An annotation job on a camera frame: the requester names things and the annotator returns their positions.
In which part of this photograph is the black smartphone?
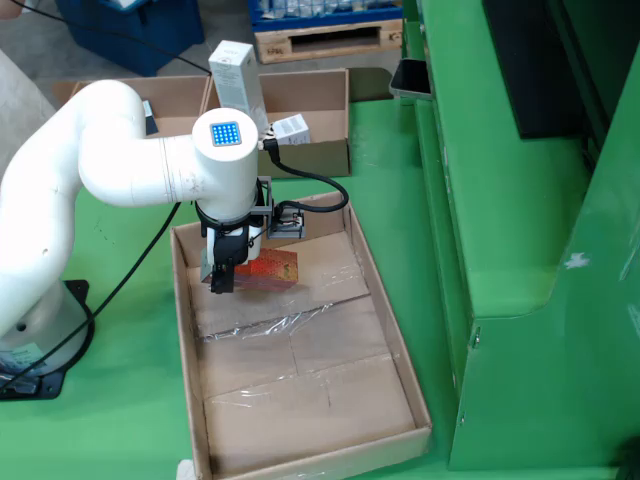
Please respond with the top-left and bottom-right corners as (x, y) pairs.
(388, 58), (434, 101)

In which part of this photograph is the orange holographic carton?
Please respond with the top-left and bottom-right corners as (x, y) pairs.
(200, 248), (300, 291)

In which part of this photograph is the person in white shirt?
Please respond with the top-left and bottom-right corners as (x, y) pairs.
(0, 47), (56, 166)

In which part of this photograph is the green machine housing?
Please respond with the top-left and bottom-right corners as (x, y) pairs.
(399, 0), (640, 474)

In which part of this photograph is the clear plastic film strip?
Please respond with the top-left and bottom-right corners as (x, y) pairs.
(199, 299), (371, 344)

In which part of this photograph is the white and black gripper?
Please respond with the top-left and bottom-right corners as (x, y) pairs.
(194, 199), (262, 295)

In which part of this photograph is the short black camera cable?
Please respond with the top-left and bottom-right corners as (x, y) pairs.
(262, 137), (350, 221)

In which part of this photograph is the tall white carton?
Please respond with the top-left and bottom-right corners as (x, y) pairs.
(207, 39), (270, 134)

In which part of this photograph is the dark blue plastic bin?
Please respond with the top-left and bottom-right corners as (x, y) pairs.
(53, 0), (206, 78)

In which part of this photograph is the blue and white carton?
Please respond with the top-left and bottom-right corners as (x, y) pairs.
(142, 99), (160, 135)

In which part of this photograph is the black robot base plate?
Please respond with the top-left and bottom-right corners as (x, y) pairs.
(0, 279), (96, 401)

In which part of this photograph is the thin black floor cable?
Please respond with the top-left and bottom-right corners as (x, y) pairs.
(9, 0), (214, 76)

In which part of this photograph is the black monitor panel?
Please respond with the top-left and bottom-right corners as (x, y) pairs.
(482, 0), (612, 140)

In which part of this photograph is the cardboard box holding blue carton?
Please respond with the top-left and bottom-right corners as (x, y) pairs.
(51, 74), (212, 139)

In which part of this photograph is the wooden pallet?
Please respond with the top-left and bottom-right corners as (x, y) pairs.
(253, 18), (404, 65)

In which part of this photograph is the small white carton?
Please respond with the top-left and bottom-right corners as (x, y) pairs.
(269, 113), (312, 147)

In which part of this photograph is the cardboard box holding white cartons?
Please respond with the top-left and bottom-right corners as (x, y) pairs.
(196, 68), (353, 179)

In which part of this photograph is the cardboard tray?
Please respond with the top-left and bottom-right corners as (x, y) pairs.
(169, 189), (434, 480)

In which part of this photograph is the blue pallet cage with goods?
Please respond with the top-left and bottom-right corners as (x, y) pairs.
(248, 0), (404, 32)

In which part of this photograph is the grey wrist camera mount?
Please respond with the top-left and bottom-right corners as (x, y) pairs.
(248, 175), (307, 240)

